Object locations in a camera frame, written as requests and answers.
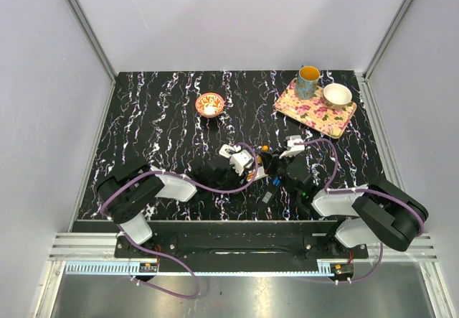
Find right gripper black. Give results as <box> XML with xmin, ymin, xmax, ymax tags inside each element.
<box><xmin>260</xmin><ymin>147</ymin><xmax>298</xmax><ymax>199</ymax></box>

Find white remote orange batteries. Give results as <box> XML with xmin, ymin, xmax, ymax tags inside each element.
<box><xmin>247</xmin><ymin>166</ymin><xmax>268</xmax><ymax>182</ymax></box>

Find black remote blue batteries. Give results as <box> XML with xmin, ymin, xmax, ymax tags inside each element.
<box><xmin>261</xmin><ymin>177</ymin><xmax>281</xmax><ymax>205</ymax></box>

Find white remote black batteries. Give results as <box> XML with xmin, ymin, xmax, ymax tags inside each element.
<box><xmin>218</xmin><ymin>144</ymin><xmax>237</xmax><ymax>159</ymax></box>

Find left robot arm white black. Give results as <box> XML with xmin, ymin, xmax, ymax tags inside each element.
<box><xmin>96</xmin><ymin>159</ymin><xmax>254</xmax><ymax>257</ymax></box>

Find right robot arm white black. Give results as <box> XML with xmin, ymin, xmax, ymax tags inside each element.
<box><xmin>260</xmin><ymin>151</ymin><xmax>429</xmax><ymax>258</ymax></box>

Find floral tray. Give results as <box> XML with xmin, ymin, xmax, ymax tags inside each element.
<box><xmin>274</xmin><ymin>78</ymin><xmax>357</xmax><ymax>139</ymax></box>

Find orange patterned small bowl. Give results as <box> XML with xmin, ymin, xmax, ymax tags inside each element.
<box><xmin>195</xmin><ymin>93</ymin><xmax>224</xmax><ymax>118</ymax></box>

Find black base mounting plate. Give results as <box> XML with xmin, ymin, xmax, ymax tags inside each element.
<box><xmin>114</xmin><ymin>221</ymin><xmax>369</xmax><ymax>274</ymax></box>

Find cream white bowl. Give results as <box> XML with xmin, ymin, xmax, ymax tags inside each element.
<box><xmin>323</xmin><ymin>83</ymin><xmax>352</xmax><ymax>109</ymax></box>

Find blue mug yellow inside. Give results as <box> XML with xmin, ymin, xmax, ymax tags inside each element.
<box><xmin>295</xmin><ymin>66</ymin><xmax>321</xmax><ymax>100</ymax></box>

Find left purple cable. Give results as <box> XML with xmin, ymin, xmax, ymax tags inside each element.
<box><xmin>98</xmin><ymin>141</ymin><xmax>258</xmax><ymax>299</ymax></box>

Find purple cable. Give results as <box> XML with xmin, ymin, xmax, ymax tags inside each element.
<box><xmin>98</xmin><ymin>141</ymin><xmax>258</xmax><ymax>299</ymax></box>
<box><xmin>293</xmin><ymin>138</ymin><xmax>427</xmax><ymax>285</ymax></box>

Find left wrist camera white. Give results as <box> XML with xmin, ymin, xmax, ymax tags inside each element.
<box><xmin>228</xmin><ymin>146</ymin><xmax>254</xmax><ymax>175</ymax></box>

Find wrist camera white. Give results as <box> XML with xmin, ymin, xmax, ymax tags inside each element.
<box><xmin>228</xmin><ymin>146</ymin><xmax>254</xmax><ymax>175</ymax></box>
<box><xmin>279</xmin><ymin>135</ymin><xmax>305</xmax><ymax>159</ymax></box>

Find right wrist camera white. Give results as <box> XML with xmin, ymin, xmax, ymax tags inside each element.
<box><xmin>279</xmin><ymin>135</ymin><xmax>305</xmax><ymax>159</ymax></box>

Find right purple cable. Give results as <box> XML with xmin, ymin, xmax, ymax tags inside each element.
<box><xmin>293</xmin><ymin>138</ymin><xmax>427</xmax><ymax>285</ymax></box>

